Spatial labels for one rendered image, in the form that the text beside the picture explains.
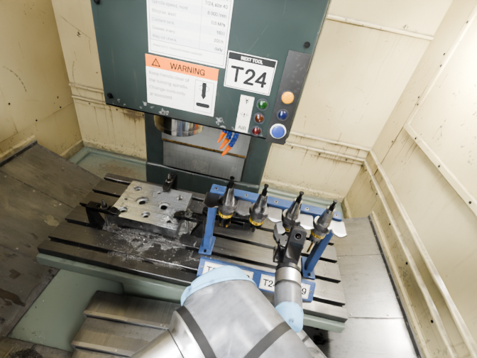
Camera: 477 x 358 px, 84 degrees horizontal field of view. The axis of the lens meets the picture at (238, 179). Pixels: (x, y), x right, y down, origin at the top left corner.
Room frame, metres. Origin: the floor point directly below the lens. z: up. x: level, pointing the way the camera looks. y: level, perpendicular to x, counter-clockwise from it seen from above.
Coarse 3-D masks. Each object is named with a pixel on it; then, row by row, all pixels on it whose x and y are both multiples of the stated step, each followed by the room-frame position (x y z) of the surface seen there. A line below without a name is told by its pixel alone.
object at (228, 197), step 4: (228, 184) 0.67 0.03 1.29; (228, 188) 0.65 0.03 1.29; (232, 188) 0.65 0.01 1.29; (224, 192) 0.66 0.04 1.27; (228, 192) 0.65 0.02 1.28; (232, 192) 0.65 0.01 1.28; (224, 196) 0.65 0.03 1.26; (228, 196) 0.64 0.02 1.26; (232, 196) 0.65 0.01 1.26; (224, 200) 0.64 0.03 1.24; (228, 200) 0.64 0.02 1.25; (232, 200) 0.65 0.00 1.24; (224, 204) 0.64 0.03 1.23; (228, 204) 0.64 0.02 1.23; (232, 204) 0.65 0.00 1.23
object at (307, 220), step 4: (300, 212) 0.69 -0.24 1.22; (304, 216) 0.68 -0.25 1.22; (308, 216) 0.68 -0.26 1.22; (312, 216) 0.69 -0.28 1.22; (300, 220) 0.65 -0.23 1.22; (304, 220) 0.66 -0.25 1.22; (308, 220) 0.66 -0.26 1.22; (312, 220) 0.67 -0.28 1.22; (300, 224) 0.63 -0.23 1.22; (304, 224) 0.64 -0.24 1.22; (308, 224) 0.64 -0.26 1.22; (312, 224) 0.64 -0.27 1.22; (304, 228) 0.62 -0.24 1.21; (308, 228) 0.63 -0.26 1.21; (312, 228) 0.63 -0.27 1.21
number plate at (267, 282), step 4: (264, 276) 0.59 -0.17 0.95; (268, 276) 0.59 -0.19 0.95; (272, 276) 0.60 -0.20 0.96; (264, 280) 0.58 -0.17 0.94; (268, 280) 0.58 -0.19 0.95; (272, 280) 0.59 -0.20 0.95; (260, 284) 0.57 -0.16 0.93; (264, 284) 0.57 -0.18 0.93; (268, 284) 0.57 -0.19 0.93; (272, 284) 0.58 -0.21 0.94; (264, 288) 0.56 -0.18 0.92; (268, 288) 0.56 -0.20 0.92; (272, 288) 0.57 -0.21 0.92
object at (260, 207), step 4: (260, 196) 0.65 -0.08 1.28; (264, 196) 0.65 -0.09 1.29; (256, 200) 0.66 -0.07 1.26; (260, 200) 0.65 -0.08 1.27; (264, 200) 0.65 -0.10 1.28; (256, 204) 0.65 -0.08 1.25; (260, 204) 0.64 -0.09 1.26; (264, 204) 0.64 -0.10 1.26; (256, 208) 0.64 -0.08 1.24; (260, 208) 0.64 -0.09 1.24; (264, 208) 0.64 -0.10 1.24; (260, 212) 0.64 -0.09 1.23
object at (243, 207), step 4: (240, 200) 0.69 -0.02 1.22; (244, 200) 0.69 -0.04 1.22; (240, 204) 0.67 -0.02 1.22; (244, 204) 0.68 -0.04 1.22; (248, 204) 0.68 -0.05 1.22; (236, 208) 0.65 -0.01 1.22; (240, 208) 0.65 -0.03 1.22; (244, 208) 0.65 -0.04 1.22; (248, 208) 0.66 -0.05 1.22; (240, 212) 0.63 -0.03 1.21; (244, 212) 0.63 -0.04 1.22; (248, 212) 0.64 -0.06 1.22
